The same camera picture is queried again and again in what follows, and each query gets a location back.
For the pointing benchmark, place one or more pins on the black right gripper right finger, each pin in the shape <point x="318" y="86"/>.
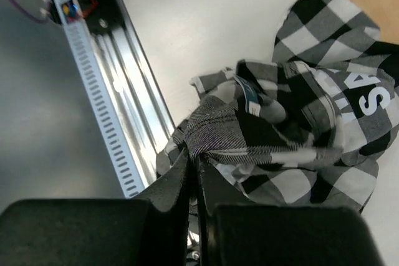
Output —
<point x="236" y="231"/>

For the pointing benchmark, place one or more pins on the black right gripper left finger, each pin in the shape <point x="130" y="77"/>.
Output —
<point x="149" y="229"/>

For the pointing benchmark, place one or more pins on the black white checkered shirt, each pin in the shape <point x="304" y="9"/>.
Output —
<point x="308" y="128"/>

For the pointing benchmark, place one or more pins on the aluminium rail frame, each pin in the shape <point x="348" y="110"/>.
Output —
<point x="146" y="121"/>

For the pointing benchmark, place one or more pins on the white slotted cable duct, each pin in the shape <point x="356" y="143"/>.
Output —
<point x="88" y="58"/>

